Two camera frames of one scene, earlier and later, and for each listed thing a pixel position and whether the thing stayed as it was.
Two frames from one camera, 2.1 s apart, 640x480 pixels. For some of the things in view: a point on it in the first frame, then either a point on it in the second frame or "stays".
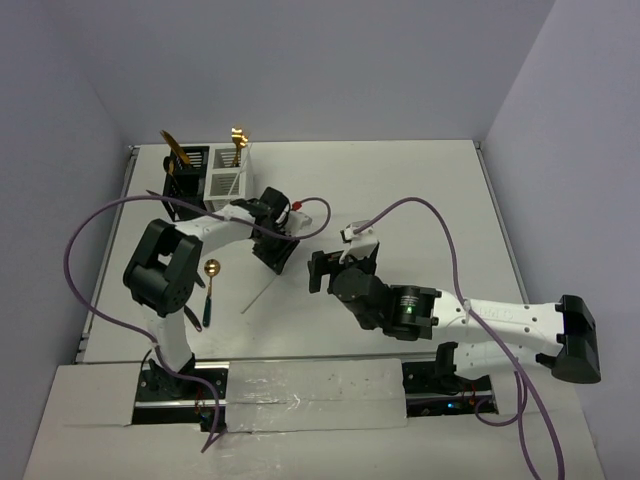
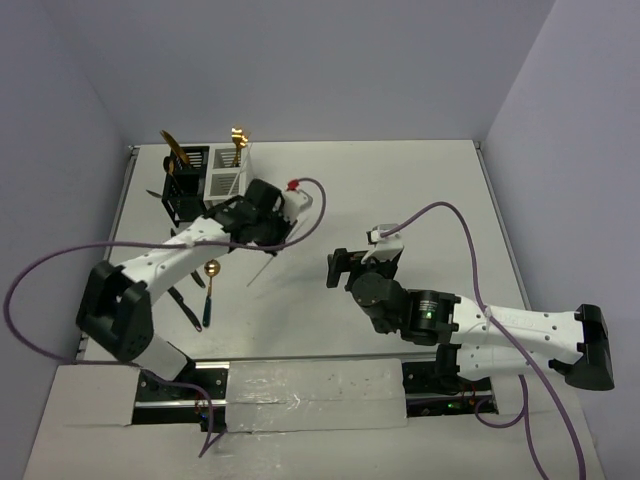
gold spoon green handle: x=211 y=268 stays
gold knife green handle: x=181 y=154 stays
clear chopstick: x=259 y=294 -> x=269 y=261
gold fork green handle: x=236 y=133 stays
